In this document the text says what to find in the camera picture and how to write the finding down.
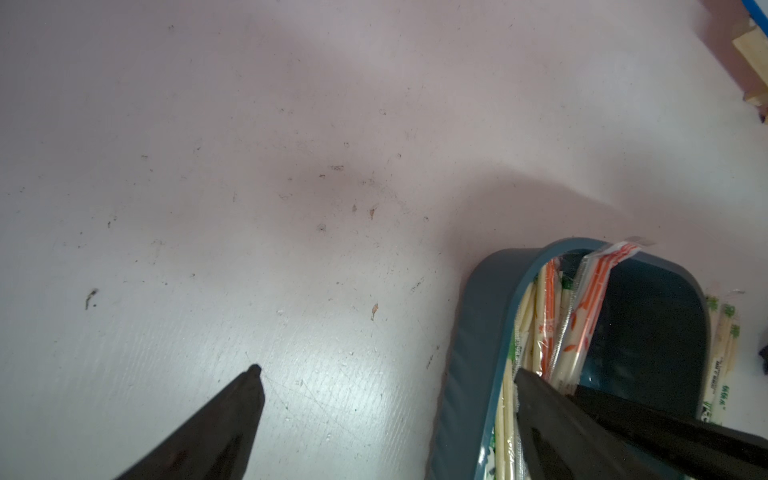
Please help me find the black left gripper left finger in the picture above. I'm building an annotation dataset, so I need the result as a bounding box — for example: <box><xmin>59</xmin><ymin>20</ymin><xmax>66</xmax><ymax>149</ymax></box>
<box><xmin>119</xmin><ymin>364</ymin><xmax>265</xmax><ymax>479</ymax></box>

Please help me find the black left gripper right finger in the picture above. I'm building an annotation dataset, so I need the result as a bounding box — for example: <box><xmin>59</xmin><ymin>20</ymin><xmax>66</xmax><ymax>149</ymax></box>
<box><xmin>514</xmin><ymin>369</ymin><xmax>658</xmax><ymax>479</ymax></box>

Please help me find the green panda chopsticks pair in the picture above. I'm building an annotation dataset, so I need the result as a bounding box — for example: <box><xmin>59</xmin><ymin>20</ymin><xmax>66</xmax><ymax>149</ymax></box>
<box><xmin>700</xmin><ymin>296</ymin><xmax>730</xmax><ymax>422</ymax></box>

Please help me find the teal plastic storage box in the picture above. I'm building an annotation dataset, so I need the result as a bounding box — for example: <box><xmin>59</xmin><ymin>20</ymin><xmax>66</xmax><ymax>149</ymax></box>
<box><xmin>426</xmin><ymin>238</ymin><xmax>711</xmax><ymax>479</ymax></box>

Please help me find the red striped wrapped chopsticks pair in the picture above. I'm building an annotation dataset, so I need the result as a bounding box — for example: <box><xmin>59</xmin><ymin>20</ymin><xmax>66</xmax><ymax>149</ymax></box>
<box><xmin>547</xmin><ymin>240</ymin><xmax>643</xmax><ymax>394</ymax></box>

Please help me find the wooden whiteboard stand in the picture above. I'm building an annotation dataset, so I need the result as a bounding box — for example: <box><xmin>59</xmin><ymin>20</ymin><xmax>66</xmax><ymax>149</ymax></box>
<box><xmin>731</xmin><ymin>17</ymin><xmax>767</xmax><ymax>125</ymax></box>

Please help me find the small white whiteboard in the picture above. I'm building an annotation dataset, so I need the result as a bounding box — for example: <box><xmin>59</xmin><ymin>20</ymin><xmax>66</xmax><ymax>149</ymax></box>
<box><xmin>742</xmin><ymin>0</ymin><xmax>768</xmax><ymax>34</ymax></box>

